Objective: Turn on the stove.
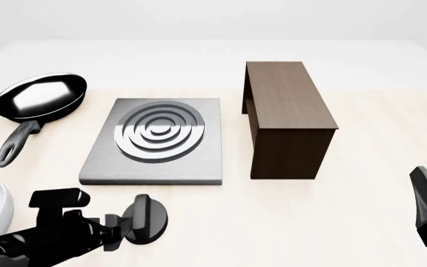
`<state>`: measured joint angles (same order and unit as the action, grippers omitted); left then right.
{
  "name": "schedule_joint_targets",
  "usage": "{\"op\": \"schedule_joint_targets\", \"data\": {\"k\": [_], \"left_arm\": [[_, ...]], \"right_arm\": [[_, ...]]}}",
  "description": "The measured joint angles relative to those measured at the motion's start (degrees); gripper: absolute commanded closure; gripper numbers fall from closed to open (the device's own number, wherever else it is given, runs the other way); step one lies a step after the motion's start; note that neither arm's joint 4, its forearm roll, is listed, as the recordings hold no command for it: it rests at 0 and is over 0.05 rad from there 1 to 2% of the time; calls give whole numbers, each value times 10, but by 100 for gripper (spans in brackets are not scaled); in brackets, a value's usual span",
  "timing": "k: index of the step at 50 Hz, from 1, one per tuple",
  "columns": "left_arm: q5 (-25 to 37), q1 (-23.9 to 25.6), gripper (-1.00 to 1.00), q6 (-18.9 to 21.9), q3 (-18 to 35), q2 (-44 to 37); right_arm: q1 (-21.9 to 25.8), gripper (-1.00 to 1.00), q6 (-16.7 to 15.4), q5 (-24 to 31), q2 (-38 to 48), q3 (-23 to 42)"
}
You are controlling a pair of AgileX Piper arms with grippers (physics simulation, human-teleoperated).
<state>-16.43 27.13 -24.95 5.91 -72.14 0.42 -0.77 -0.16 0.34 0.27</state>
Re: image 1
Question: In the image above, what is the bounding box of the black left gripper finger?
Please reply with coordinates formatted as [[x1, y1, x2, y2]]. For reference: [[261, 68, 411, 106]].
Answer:
[[119, 214, 138, 238]]

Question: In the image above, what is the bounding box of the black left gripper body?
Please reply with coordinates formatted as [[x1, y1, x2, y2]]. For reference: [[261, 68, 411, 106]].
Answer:
[[103, 213, 125, 252]]

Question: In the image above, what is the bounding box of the round black stove knob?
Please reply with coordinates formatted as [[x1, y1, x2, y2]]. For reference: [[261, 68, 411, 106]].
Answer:
[[122, 194, 169, 246]]

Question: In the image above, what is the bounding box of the flat grey stove plate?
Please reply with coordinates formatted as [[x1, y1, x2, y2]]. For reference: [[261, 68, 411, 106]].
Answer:
[[79, 97, 224, 187]]

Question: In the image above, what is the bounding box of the black frying pan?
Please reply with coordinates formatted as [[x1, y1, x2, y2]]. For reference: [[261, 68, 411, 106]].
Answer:
[[0, 72, 88, 168]]

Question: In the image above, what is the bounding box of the dark brown wooden cabinet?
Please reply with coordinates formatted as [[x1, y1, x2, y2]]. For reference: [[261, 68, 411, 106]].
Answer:
[[241, 61, 340, 180]]

